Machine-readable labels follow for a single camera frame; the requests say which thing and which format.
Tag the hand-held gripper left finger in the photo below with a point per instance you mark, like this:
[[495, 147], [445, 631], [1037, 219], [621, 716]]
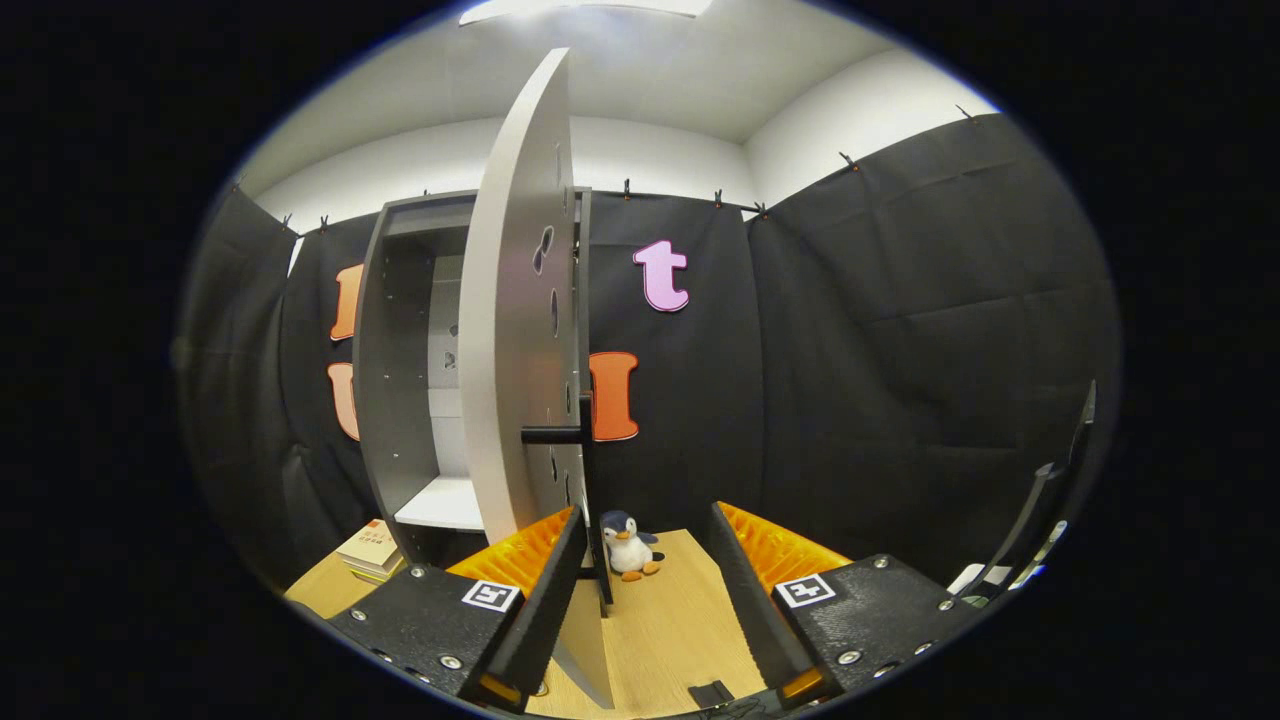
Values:
[[550, 610]]

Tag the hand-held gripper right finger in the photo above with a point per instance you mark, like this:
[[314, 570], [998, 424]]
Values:
[[750, 600]]

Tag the beige shoe cabinet door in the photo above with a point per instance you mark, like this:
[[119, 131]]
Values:
[[510, 350]]

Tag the grey shoe cabinet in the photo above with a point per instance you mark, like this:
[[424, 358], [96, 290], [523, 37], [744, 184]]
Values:
[[390, 400]]

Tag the penguin plush toy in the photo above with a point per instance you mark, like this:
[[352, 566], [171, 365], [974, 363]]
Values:
[[625, 550]]

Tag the yellow-edged book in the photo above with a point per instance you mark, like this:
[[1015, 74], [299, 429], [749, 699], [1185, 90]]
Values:
[[372, 574]]

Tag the tan cover book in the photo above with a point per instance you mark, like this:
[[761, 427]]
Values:
[[375, 545]]

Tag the black backdrop cloth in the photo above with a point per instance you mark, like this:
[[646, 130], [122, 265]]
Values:
[[850, 350]]

